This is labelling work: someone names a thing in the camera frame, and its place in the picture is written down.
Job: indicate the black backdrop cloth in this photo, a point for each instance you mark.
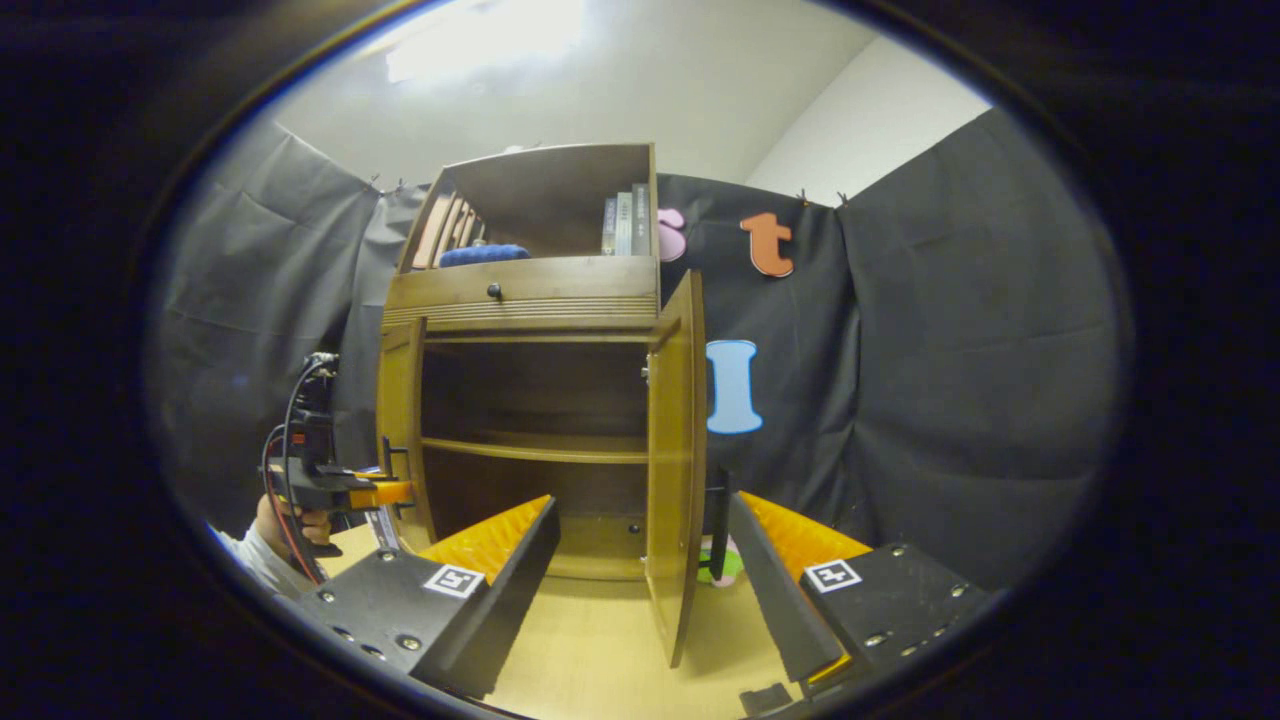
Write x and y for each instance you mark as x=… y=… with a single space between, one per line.
x=950 y=400

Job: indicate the pink green plush toy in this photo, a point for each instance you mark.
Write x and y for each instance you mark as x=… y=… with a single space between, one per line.
x=730 y=565

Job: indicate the grey printed booklet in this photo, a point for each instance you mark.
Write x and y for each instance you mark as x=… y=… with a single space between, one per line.
x=382 y=525

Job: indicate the blue folded towel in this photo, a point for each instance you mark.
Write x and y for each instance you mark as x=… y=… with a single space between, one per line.
x=485 y=256

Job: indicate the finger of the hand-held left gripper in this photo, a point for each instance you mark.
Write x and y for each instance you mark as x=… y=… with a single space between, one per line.
x=385 y=494

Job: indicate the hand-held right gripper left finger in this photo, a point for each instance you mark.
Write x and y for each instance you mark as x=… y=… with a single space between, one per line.
x=520 y=590

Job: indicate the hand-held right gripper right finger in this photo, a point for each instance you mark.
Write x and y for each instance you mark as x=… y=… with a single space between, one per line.
x=775 y=600

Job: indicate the grey book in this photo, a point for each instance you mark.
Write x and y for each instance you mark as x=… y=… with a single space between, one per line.
x=623 y=225

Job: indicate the ceiling light panel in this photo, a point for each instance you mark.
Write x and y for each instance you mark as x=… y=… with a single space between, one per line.
x=480 y=40

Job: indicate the wooden shoe cabinet door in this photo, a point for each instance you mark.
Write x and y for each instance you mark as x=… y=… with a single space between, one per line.
x=675 y=450
x=400 y=400

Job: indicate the wooden double-door shoe cabinet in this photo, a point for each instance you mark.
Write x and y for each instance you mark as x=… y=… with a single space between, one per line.
x=530 y=300

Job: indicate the dark blue book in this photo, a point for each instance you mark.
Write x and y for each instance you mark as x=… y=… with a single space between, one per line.
x=609 y=228

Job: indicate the wooden inner shelf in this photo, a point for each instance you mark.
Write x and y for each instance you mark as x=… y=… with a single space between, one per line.
x=540 y=448

